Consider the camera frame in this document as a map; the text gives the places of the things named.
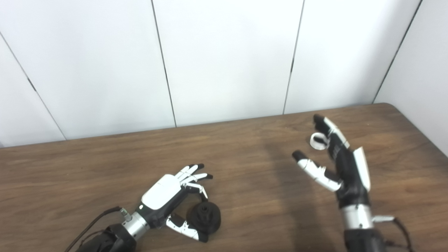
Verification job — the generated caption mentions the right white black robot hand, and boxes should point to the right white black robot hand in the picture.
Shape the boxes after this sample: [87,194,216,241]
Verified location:
[292,114,371,210]

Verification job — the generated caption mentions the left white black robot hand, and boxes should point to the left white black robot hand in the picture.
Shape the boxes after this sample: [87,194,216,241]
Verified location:
[139,163,214,243]

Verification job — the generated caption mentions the white ring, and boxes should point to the white ring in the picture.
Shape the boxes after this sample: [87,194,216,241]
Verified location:
[310,132,330,150]

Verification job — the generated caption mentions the round black part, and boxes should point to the round black part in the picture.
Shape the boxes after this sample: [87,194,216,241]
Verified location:
[186,201,222,235]

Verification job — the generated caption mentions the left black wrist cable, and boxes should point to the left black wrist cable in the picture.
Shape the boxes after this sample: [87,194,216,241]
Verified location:
[65,206,132,252]

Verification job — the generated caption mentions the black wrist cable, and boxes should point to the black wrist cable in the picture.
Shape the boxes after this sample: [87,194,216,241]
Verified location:
[372,215,413,252]
[65,206,132,252]

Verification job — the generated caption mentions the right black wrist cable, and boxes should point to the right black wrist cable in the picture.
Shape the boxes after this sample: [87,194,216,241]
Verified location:
[372,215,413,252]

